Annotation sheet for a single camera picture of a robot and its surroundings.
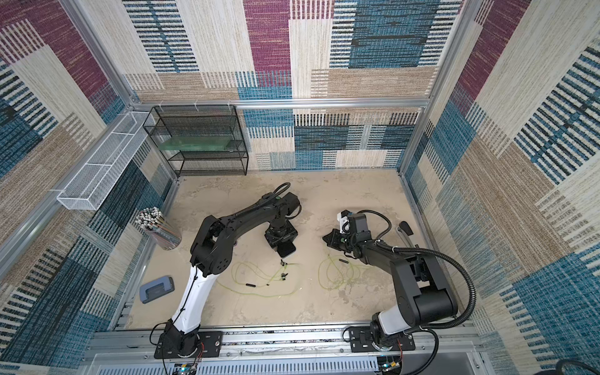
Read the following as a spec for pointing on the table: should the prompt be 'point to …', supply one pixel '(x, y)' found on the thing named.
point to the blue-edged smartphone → (286, 248)
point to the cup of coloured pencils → (152, 220)
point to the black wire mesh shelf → (195, 120)
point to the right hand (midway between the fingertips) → (327, 240)
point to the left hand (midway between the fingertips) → (292, 246)
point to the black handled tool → (405, 232)
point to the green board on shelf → (201, 142)
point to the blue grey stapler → (156, 288)
